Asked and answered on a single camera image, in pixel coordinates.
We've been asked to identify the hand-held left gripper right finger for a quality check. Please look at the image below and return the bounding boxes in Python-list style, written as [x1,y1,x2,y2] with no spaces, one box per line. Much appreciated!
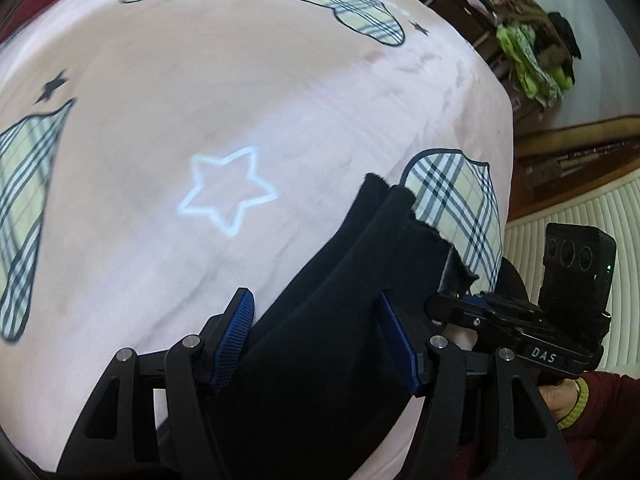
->
[377,290,572,480]

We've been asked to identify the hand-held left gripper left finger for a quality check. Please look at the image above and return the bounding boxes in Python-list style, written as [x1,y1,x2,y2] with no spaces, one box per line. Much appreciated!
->
[57,287,256,480]

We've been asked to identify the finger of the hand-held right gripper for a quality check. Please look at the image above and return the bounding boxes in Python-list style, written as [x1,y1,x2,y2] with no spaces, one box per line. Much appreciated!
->
[425,290,503,335]

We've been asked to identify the dark navy pants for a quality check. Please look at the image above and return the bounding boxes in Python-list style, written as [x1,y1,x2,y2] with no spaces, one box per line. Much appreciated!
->
[210,172,482,480]

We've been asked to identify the person's right forearm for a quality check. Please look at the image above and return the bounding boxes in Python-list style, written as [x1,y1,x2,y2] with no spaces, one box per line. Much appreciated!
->
[552,370,640,480]

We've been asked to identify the person's right hand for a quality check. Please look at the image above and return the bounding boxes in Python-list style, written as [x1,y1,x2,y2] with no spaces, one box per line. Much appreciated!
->
[541,377,580,423]

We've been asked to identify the white ribbed radiator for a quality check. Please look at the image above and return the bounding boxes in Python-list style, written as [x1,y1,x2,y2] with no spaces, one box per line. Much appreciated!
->
[504,170,640,377]

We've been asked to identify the wooden shelf board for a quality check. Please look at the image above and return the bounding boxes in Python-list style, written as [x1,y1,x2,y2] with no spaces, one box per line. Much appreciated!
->
[514,115,640,222]

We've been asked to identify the pink printed blanket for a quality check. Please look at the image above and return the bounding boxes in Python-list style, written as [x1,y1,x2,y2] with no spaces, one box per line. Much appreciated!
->
[0,0,517,478]

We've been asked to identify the green patterned cloth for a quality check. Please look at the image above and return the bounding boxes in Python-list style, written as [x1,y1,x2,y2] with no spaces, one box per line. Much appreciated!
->
[496,24,575,107]

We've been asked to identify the black cloth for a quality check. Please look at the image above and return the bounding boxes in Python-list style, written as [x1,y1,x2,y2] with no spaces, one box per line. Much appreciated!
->
[547,11,584,61]

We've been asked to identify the brown cloth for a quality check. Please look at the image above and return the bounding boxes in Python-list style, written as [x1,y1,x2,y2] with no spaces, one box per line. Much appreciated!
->
[500,0,568,68]

